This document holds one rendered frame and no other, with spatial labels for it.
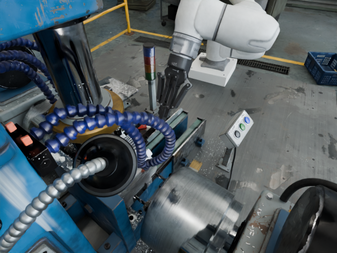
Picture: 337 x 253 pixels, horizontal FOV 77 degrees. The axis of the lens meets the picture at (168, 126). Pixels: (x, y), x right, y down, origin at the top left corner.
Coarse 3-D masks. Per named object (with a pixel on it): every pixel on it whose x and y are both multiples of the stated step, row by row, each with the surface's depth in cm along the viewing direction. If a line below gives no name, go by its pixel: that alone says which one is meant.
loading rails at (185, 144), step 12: (180, 108) 115; (168, 120) 108; (180, 120) 110; (204, 120) 108; (156, 132) 103; (180, 132) 115; (192, 132) 103; (204, 132) 115; (156, 144) 99; (180, 144) 99; (192, 144) 107; (180, 156) 99; (168, 168) 96; (156, 180) 90; (144, 192) 85; (132, 204) 80
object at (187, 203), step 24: (168, 192) 55; (192, 192) 54; (216, 192) 56; (144, 216) 55; (168, 216) 52; (192, 216) 51; (216, 216) 50; (144, 240) 57; (168, 240) 51; (192, 240) 49; (216, 240) 48
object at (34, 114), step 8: (56, 96) 86; (40, 104) 80; (48, 104) 80; (32, 112) 79; (40, 112) 78; (24, 120) 82; (32, 120) 78; (40, 120) 76; (24, 128) 80; (48, 136) 73; (72, 144) 78; (80, 144) 84; (64, 152) 79; (72, 152) 78
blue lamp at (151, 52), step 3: (144, 48) 106; (147, 48) 105; (150, 48) 105; (153, 48) 106; (144, 51) 107; (147, 51) 106; (150, 51) 106; (153, 51) 107; (144, 54) 108; (147, 54) 107; (150, 54) 107; (153, 54) 108
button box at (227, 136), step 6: (240, 114) 88; (246, 114) 90; (234, 120) 87; (240, 120) 87; (252, 120) 91; (228, 126) 86; (234, 126) 83; (246, 126) 87; (222, 132) 85; (228, 132) 81; (234, 132) 82; (240, 132) 84; (246, 132) 86; (222, 138) 84; (228, 138) 82; (234, 138) 82; (240, 138) 83; (228, 144) 84; (234, 144) 82
